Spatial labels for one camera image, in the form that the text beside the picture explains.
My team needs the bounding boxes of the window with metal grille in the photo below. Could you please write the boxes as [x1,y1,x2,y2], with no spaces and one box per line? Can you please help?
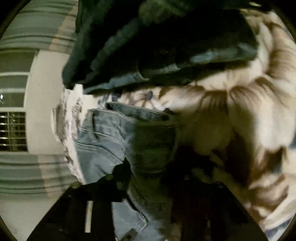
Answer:
[1,50,37,152]

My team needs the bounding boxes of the floral white brown bedsheet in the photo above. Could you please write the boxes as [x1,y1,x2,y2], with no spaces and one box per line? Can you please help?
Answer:
[52,9,295,240]

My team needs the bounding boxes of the dark green garment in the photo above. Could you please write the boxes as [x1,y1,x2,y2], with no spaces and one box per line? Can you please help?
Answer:
[62,1,258,94]

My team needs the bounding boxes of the blue denim jeans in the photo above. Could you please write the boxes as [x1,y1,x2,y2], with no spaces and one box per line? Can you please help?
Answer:
[75,102,180,240]

